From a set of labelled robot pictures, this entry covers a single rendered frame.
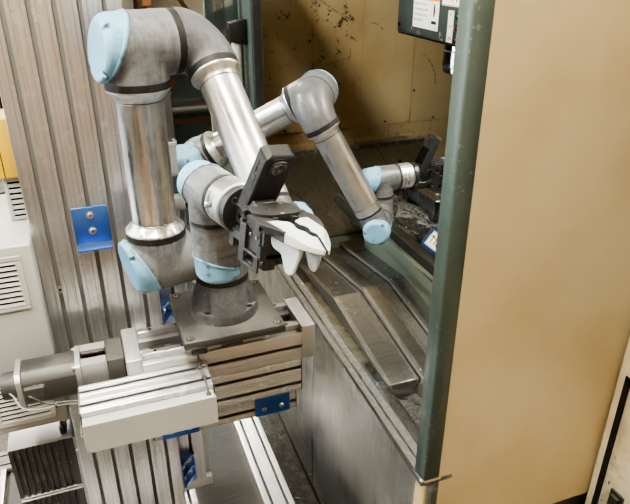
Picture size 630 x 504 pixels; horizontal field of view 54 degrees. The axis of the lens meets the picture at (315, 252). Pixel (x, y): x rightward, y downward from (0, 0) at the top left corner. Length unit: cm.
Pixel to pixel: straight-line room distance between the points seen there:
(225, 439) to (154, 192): 130
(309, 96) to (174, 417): 85
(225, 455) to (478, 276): 138
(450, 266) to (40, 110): 85
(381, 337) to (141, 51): 114
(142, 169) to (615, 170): 85
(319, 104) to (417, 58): 169
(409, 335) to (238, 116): 101
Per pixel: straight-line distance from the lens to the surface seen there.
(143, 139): 118
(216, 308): 136
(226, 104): 113
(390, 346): 188
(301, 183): 298
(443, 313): 111
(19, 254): 142
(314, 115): 163
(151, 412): 132
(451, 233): 104
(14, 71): 137
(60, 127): 137
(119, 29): 113
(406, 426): 148
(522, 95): 103
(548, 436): 149
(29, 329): 150
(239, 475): 220
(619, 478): 163
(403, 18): 217
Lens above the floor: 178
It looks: 26 degrees down
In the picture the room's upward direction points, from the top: straight up
